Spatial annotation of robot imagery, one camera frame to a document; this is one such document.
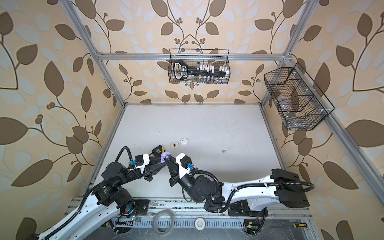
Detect empty black wire basket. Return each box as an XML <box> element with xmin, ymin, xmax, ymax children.
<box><xmin>264</xmin><ymin>63</ymin><xmax>335</xmax><ymax>131</ymax></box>

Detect black yellow tape measure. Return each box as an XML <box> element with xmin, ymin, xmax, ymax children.
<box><xmin>152</xmin><ymin>145</ymin><xmax>165</xmax><ymax>157</ymax></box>

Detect wire basket with socket set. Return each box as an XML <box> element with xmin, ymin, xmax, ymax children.
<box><xmin>168</xmin><ymin>48</ymin><xmax>231</xmax><ymax>85</ymax></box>

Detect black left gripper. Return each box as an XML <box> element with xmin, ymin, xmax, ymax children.
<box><xmin>116</xmin><ymin>155</ymin><xmax>168</xmax><ymax>188</ymax></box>

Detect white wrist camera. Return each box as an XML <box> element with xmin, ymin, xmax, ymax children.
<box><xmin>130</xmin><ymin>154</ymin><xmax>150</xmax><ymax>174</ymax></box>
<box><xmin>176</xmin><ymin>153</ymin><xmax>194</xmax><ymax>179</ymax></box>

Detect grey tape roll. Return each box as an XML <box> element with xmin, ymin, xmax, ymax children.
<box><xmin>152</xmin><ymin>210</ymin><xmax>175</xmax><ymax>236</ymax></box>

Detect purple round disc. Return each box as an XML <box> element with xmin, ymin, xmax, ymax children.
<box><xmin>161</xmin><ymin>152</ymin><xmax>172</xmax><ymax>163</ymax></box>

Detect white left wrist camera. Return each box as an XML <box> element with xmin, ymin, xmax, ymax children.
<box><xmin>130</xmin><ymin>154</ymin><xmax>150</xmax><ymax>174</ymax></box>

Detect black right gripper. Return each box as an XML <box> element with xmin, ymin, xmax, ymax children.
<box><xmin>168</xmin><ymin>156</ymin><xmax>203</xmax><ymax>206</ymax></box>

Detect white earbud charging case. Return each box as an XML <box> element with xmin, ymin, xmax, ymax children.
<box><xmin>180</xmin><ymin>138</ymin><xmax>189</xmax><ymax>145</ymax></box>

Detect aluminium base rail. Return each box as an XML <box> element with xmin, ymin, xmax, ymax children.
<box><xmin>65</xmin><ymin>196</ymin><xmax>314</xmax><ymax>230</ymax></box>

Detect black socket set rail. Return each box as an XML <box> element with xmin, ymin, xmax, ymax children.
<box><xmin>171</xmin><ymin>60</ymin><xmax>231</xmax><ymax>80</ymax></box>

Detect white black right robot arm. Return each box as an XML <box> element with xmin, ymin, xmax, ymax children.
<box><xmin>161</xmin><ymin>153</ymin><xmax>315</xmax><ymax>214</ymax></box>

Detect yellow handled screwdriver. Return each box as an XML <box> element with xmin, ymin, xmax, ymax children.
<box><xmin>280</xmin><ymin>223</ymin><xmax>308</xmax><ymax>229</ymax></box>

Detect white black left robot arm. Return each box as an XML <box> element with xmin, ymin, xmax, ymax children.
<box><xmin>27</xmin><ymin>146</ymin><xmax>170</xmax><ymax>240</ymax></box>

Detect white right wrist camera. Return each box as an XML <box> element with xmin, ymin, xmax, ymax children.
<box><xmin>176</xmin><ymin>153</ymin><xmax>194</xmax><ymax>179</ymax></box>

